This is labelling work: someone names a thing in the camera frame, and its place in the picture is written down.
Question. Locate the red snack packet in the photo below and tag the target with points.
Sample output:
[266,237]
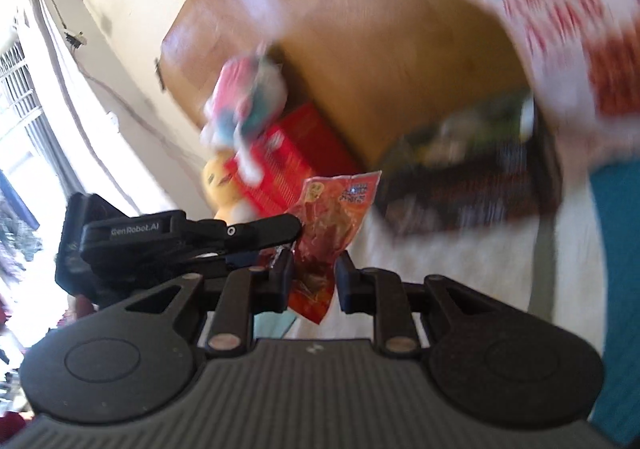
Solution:
[325,224]

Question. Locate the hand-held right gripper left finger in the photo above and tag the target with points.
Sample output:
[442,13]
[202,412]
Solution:
[277,281]

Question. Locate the yellow plush toy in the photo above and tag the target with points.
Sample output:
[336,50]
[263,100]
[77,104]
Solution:
[222,184]

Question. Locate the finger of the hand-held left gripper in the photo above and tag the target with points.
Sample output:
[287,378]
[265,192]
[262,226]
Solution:
[250,231]

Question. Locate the teal patterned blanket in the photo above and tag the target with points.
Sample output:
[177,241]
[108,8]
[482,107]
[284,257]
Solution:
[617,289]

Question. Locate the white patterned bedsheet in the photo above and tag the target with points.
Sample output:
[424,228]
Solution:
[450,269]

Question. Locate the red cardboard box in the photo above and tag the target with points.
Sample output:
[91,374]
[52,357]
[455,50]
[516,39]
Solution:
[295,159]

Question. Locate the black cardboard box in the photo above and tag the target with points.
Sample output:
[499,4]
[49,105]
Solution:
[465,179]

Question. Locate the white pink teal plush toy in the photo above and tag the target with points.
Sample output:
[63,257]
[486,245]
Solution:
[247,104]

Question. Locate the large white red-print snack bag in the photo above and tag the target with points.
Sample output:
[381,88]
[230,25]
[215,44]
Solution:
[555,14]

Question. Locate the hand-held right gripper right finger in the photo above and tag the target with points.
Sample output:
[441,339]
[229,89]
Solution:
[350,286]

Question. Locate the large cardboard box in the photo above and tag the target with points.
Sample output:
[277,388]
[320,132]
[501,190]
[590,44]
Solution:
[360,44]

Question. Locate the window grille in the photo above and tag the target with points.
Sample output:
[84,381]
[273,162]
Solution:
[25,114]

